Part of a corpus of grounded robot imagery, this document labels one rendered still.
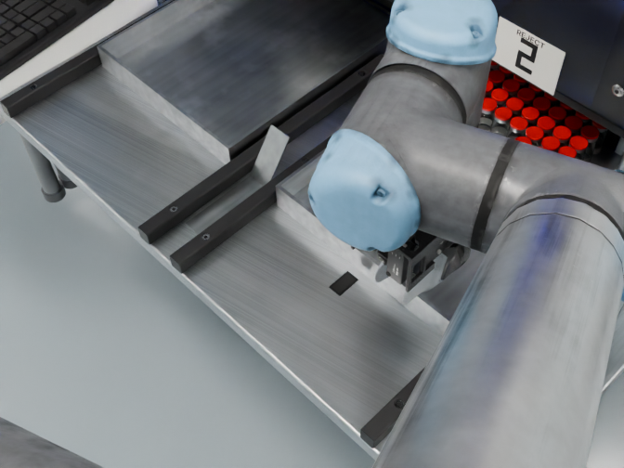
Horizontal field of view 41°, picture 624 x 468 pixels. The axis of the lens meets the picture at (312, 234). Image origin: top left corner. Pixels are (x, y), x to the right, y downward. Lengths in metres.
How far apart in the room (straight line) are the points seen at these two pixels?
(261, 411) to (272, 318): 0.94
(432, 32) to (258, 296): 0.42
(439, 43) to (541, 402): 0.30
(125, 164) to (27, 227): 1.17
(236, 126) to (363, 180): 0.56
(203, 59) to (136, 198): 0.24
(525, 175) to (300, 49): 0.68
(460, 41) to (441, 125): 0.06
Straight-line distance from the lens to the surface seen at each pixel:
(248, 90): 1.11
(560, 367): 0.36
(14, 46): 1.33
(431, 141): 0.53
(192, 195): 0.97
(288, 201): 0.95
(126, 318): 1.97
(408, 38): 0.58
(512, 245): 0.44
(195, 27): 1.21
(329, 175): 0.52
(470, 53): 0.59
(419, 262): 0.74
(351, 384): 0.85
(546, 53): 0.94
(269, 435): 1.79
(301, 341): 0.87
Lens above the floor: 1.64
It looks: 53 degrees down
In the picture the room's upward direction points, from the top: 2 degrees counter-clockwise
